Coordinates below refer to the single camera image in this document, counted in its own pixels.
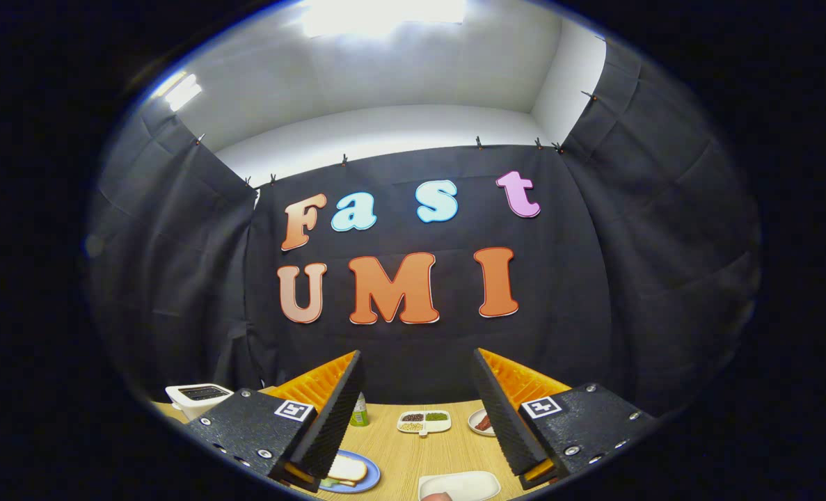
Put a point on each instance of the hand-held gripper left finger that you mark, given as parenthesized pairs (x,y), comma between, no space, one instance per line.
(329,424)

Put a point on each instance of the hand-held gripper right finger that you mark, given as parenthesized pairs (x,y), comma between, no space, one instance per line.
(506,421)

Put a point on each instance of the toasted bread slice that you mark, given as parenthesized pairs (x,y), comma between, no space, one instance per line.
(348,470)

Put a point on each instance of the red meat piece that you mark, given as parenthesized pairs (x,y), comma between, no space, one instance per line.
(483,422)

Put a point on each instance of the silver green label bottle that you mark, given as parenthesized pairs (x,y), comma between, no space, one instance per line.
(360,416)

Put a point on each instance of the white round plate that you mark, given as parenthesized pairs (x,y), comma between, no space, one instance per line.
(472,427)

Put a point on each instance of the white divided dish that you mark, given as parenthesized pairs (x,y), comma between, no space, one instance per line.
(439,427)

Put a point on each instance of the blue round plate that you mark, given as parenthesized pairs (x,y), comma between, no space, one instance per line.
(373,477)

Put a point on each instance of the green beans pile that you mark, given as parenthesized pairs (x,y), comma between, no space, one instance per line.
(437,417)

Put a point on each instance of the white rectangular plate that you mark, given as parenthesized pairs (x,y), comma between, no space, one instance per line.
(468,483)

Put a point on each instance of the yellow beans pile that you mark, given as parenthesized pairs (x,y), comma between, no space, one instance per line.
(411,426)

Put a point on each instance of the pinkish food slice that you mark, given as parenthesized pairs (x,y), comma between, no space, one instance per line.
(440,496)

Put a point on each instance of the white toaster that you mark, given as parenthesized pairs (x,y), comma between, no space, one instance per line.
(190,409)

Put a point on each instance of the black backdrop cloth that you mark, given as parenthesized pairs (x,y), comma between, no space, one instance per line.
(559,278)

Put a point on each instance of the small ceiling light strip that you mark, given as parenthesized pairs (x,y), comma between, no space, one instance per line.
(181,92)

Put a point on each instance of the large ceiling light panel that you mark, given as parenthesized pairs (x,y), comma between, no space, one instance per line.
(385,15)

